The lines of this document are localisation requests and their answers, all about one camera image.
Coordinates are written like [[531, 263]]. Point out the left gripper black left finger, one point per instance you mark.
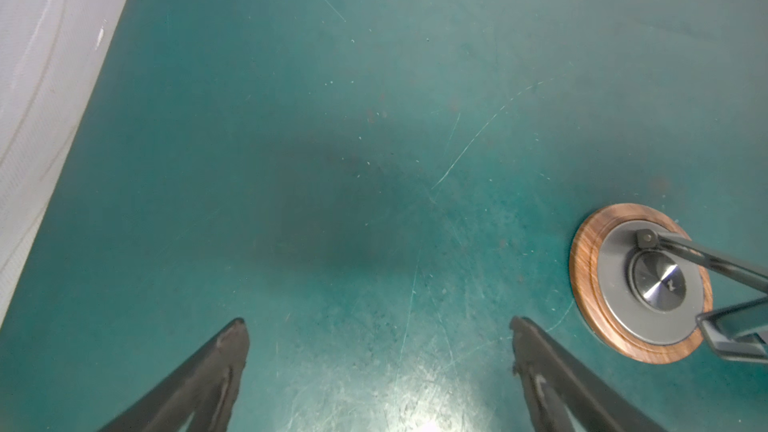
[[200, 394]]

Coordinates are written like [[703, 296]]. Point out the phone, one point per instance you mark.
[[737, 333]]

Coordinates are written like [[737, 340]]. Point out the wooden round base phone stand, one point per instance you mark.
[[639, 281]]

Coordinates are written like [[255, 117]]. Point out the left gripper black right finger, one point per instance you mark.
[[560, 391]]

